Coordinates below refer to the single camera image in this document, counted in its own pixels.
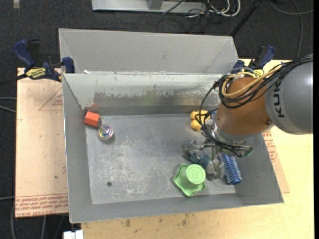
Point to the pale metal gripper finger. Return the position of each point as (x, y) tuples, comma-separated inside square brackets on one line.
[(193, 144), (187, 154)]

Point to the dark teal plastic piece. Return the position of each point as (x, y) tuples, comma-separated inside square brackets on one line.
[(204, 160)]

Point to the yellow toy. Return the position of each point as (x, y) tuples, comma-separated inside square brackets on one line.
[(195, 123)]

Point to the green flower-shaped cup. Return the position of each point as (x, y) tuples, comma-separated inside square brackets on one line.
[(192, 178)]

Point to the clear plastic thing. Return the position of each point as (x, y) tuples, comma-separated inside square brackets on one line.
[(214, 169)]

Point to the grey metal bin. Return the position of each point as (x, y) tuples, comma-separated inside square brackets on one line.
[(144, 158)]

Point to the orange block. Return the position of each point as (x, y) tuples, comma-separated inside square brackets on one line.
[(91, 119)]

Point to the brown cardboard board, red print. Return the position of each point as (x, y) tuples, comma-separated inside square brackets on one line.
[(40, 146)]

